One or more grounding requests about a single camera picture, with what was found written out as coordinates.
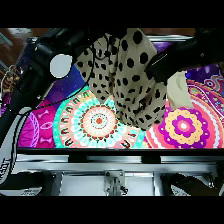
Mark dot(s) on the beige black polka dot shirt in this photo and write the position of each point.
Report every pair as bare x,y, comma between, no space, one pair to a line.
130,83

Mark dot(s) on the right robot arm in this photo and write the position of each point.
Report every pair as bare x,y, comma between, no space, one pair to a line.
186,56

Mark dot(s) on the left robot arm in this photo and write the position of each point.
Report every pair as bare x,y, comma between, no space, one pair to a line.
33,80

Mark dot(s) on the silver frame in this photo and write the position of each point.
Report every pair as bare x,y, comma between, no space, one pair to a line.
110,166

